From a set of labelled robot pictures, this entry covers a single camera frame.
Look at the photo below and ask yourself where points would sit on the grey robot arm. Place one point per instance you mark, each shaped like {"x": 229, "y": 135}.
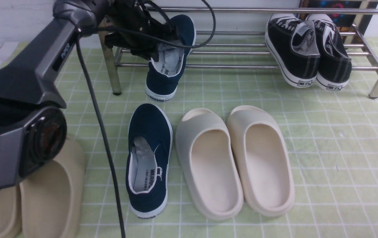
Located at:
{"x": 32, "y": 125}

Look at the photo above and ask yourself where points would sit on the cream slide slipper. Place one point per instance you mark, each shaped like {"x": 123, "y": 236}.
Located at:
{"x": 204, "y": 151}
{"x": 262, "y": 160}

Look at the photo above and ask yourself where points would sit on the black canvas sneaker right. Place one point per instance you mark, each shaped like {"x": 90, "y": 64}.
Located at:
{"x": 335, "y": 65}

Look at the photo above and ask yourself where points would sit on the navy slip-on shoe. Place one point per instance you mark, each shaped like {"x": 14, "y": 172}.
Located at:
{"x": 163, "y": 75}
{"x": 150, "y": 139}

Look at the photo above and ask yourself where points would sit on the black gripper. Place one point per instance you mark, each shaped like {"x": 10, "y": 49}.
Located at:
{"x": 133, "y": 15}

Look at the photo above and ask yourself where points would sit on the black canvas sneaker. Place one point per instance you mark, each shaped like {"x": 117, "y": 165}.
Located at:
{"x": 335, "y": 65}
{"x": 292, "y": 42}

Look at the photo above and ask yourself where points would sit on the cream slide slipper left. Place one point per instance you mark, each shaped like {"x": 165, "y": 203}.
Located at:
{"x": 204, "y": 151}

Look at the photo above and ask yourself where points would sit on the dark poster board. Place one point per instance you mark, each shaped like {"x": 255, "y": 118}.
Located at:
{"x": 344, "y": 21}

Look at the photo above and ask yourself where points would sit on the tan slide slipper right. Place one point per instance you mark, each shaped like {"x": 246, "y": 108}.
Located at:
{"x": 51, "y": 198}

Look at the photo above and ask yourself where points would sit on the tan slide slipper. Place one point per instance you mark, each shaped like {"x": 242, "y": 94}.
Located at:
{"x": 51, "y": 198}
{"x": 10, "y": 212}

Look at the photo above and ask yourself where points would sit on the black canvas sneaker left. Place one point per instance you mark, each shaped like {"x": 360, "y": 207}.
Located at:
{"x": 292, "y": 42}

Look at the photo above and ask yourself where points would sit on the cream slide slipper right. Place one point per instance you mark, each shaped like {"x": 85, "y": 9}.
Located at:
{"x": 262, "y": 160}

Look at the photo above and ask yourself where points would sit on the tan slide slipper left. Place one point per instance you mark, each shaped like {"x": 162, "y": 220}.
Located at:
{"x": 10, "y": 212}

